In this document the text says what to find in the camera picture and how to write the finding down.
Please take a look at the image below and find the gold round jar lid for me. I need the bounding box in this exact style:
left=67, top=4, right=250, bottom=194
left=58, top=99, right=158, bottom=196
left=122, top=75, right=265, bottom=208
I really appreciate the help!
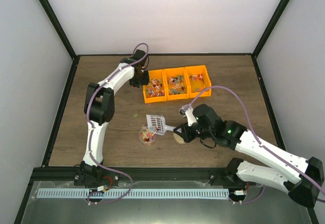
left=173, top=133, right=185, bottom=144

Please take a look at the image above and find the orange bin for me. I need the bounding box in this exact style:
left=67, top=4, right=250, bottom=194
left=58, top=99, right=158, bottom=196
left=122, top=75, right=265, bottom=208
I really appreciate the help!
left=164, top=67, right=189, bottom=101
left=184, top=65, right=212, bottom=99
left=143, top=69, right=168, bottom=104

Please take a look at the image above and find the white slotted plastic scoop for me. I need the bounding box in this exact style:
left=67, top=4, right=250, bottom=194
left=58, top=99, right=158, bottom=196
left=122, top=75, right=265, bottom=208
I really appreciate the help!
left=146, top=114, right=175, bottom=136

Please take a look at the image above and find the clear glass jar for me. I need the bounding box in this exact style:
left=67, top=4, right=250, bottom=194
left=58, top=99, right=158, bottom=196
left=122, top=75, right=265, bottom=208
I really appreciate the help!
left=139, top=126, right=157, bottom=146

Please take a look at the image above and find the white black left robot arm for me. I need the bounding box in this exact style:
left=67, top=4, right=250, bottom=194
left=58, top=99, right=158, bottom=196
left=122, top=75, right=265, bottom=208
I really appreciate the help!
left=75, top=48, right=149, bottom=186

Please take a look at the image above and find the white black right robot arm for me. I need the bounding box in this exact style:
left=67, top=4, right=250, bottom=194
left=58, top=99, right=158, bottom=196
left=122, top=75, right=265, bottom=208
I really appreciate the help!
left=174, top=104, right=324, bottom=208

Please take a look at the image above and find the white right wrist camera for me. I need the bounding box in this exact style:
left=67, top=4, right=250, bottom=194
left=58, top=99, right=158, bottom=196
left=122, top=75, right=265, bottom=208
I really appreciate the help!
left=179, top=104, right=197, bottom=126

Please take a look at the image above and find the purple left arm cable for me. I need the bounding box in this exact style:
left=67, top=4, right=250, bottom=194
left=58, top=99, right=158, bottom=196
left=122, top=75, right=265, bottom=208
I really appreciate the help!
left=85, top=43, right=149, bottom=207

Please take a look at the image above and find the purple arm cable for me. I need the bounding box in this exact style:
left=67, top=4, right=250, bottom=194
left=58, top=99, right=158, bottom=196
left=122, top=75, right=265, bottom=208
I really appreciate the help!
left=85, top=43, right=149, bottom=207
left=187, top=85, right=325, bottom=206

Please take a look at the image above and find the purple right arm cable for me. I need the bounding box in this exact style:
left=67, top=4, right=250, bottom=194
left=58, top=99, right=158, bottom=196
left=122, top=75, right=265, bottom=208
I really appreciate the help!
left=187, top=85, right=325, bottom=206

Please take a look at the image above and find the light blue slotted cable duct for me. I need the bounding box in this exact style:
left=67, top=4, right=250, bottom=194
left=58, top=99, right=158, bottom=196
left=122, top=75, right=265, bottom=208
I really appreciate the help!
left=37, top=188, right=229, bottom=200

